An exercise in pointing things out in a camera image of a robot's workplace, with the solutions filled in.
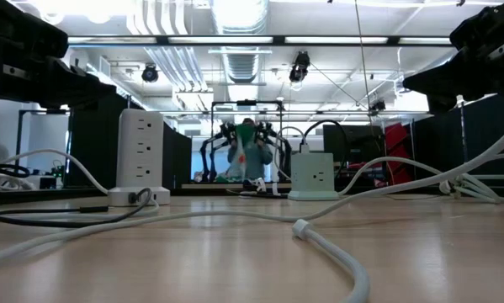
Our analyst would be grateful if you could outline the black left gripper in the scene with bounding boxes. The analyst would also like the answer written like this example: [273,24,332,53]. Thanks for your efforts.
[0,0,118,111]

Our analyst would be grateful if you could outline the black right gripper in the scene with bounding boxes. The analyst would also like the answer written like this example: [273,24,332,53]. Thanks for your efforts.
[401,0,504,115]

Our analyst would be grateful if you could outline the white tower power strip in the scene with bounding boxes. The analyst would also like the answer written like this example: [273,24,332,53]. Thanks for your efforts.
[108,108,172,207]

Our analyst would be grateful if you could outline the long black USB cable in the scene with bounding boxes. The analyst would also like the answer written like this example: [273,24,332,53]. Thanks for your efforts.
[225,119,350,199]

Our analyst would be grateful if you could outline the short black USB cable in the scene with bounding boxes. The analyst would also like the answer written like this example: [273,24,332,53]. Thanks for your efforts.
[0,187,154,229]

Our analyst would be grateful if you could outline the thin white USB cable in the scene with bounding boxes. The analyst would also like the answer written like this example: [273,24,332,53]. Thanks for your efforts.
[245,125,310,195]

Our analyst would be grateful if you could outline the white cube power strip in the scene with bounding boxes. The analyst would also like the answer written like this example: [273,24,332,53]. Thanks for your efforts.
[287,151,340,201]

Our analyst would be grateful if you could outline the thick white braided USB cable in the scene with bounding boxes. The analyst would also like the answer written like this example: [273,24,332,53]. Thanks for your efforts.
[0,119,504,303]

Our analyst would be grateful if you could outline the black curtain partition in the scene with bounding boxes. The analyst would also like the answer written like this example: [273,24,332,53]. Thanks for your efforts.
[64,92,194,191]
[411,92,504,187]

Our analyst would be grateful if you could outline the small black hanging device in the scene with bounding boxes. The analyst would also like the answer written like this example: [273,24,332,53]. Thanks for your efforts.
[369,98,387,117]

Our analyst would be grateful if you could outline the black ceiling spotlight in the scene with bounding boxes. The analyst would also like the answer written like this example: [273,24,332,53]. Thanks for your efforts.
[141,62,160,84]

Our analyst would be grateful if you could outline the red storage bins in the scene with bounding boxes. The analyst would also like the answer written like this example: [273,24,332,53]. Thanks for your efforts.
[384,122,416,188]

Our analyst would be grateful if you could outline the black computer monitor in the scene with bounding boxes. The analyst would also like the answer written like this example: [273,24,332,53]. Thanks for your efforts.
[322,124,386,165]

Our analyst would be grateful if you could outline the wooden station table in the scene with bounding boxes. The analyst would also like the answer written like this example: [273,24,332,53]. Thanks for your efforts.
[181,181,293,190]

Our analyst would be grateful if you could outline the long linear ceiling light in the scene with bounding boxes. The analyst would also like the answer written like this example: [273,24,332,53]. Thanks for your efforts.
[66,35,454,47]

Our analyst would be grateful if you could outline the green and white bag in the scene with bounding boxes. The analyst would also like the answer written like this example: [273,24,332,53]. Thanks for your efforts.
[227,124,257,183]

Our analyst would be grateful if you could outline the black shelf frame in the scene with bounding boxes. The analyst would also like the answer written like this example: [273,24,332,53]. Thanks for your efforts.
[15,107,72,169]

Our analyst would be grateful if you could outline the white tower strip power cord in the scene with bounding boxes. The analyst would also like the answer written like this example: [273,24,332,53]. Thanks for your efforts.
[1,147,110,196]

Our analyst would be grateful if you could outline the white cube strip power cord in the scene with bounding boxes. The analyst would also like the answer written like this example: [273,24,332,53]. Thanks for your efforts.
[338,153,504,205]

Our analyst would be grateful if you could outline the black aluminium table frame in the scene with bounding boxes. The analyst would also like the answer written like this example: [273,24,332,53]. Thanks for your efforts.
[0,184,499,203]

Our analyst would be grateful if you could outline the black cable loop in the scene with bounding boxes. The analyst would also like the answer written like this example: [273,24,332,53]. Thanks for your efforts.
[0,162,31,179]

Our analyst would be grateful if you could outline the black hanging ceiling camera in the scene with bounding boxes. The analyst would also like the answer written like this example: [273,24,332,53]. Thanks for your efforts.
[288,50,312,84]

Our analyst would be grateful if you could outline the silver ventilation duct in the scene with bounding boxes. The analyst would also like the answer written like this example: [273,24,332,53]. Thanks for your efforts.
[211,0,273,84]

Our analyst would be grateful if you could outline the black robot station frame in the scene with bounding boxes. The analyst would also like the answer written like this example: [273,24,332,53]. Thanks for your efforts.
[210,98,285,183]

